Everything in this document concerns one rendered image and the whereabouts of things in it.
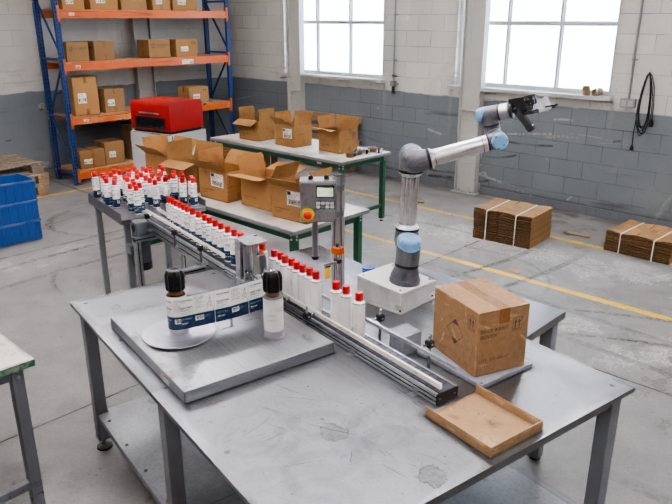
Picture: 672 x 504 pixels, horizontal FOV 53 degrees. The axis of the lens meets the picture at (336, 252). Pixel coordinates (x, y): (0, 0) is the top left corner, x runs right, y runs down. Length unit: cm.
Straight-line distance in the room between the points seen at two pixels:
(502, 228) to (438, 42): 309
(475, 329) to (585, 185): 579
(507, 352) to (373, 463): 79
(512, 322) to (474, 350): 18
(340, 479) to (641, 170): 635
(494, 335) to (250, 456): 102
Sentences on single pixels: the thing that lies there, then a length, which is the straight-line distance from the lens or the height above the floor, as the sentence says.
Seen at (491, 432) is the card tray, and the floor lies 83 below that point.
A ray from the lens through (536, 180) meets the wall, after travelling 851.
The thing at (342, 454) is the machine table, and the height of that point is 83.
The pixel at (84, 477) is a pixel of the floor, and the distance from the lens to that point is 373.
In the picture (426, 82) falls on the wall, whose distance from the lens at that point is 922.
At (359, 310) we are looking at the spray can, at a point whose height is 101.
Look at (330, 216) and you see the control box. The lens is 301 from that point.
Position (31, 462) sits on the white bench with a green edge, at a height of 30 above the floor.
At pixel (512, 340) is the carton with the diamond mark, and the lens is 271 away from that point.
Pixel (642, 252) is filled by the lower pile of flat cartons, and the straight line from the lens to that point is 697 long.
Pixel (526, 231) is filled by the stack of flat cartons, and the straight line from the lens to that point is 686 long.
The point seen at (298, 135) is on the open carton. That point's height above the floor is 91.
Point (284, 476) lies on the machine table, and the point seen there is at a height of 83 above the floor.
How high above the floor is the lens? 215
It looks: 19 degrees down
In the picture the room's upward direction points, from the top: straight up
